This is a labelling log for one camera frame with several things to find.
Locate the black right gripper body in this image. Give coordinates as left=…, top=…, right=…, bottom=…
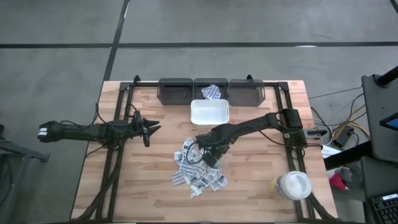
left=205, top=123, right=233, bottom=160

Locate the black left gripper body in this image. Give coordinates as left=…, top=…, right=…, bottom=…
left=129, top=111, right=150, bottom=147

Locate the white plastic bin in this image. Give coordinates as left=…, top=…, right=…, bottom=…
left=190, top=98, right=230, bottom=129

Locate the grey plastic bin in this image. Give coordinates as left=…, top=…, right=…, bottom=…
left=157, top=78, right=195, bottom=106
left=193, top=77, right=230, bottom=101
left=228, top=78, right=266, bottom=108

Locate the disinfecting wipes canister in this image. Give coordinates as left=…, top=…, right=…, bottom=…
left=269, top=170, right=312, bottom=201

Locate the white paper sheet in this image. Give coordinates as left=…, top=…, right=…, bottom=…
left=320, top=144, right=342, bottom=159

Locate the grey metal stand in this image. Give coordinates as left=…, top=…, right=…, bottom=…
left=0, top=124, right=50, bottom=224

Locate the black power adapter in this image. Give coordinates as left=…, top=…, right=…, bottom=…
left=331, top=125, right=354, bottom=149

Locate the red fabric item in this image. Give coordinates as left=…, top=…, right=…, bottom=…
left=328, top=174, right=349, bottom=192

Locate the grey fabric item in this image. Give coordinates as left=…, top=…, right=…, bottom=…
left=340, top=167, right=354, bottom=184

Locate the black side desk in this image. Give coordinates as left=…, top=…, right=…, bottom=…
left=323, top=73, right=398, bottom=200

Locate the monitor with blue screen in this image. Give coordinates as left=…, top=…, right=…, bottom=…
left=379, top=112, right=398, bottom=131

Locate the black pole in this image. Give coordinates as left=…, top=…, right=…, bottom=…
left=374, top=65, right=398, bottom=88

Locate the black keyboard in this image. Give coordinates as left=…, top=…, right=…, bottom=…
left=369, top=192, right=398, bottom=224

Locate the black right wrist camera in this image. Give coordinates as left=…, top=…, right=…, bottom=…
left=202, top=151, right=219, bottom=168

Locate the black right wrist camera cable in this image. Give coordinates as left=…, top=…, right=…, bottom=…
left=185, top=141, right=206, bottom=165

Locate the black aluminium table frame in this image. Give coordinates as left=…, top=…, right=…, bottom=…
left=70, top=74, right=340, bottom=223

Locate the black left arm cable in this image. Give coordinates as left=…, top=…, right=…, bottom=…
left=92, top=103, right=108, bottom=126

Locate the black floor cable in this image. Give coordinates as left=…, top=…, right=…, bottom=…
left=307, top=86, right=363, bottom=100

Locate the yellow and black cable bundle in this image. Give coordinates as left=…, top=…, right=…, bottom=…
left=331, top=92, right=371, bottom=141

